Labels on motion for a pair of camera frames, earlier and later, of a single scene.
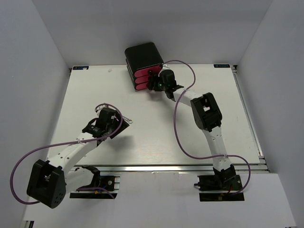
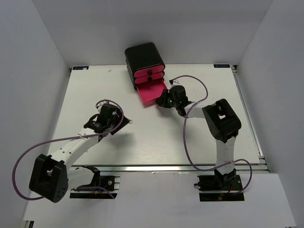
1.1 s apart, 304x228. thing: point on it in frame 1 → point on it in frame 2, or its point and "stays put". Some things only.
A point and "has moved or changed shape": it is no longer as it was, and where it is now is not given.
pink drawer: [141, 86] has moved or changed shape
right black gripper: [155, 78] → [162, 101]
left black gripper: [124, 125] stays put
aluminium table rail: [169, 168] stays put
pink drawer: [147, 71] stays put
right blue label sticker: [222, 65] stays put
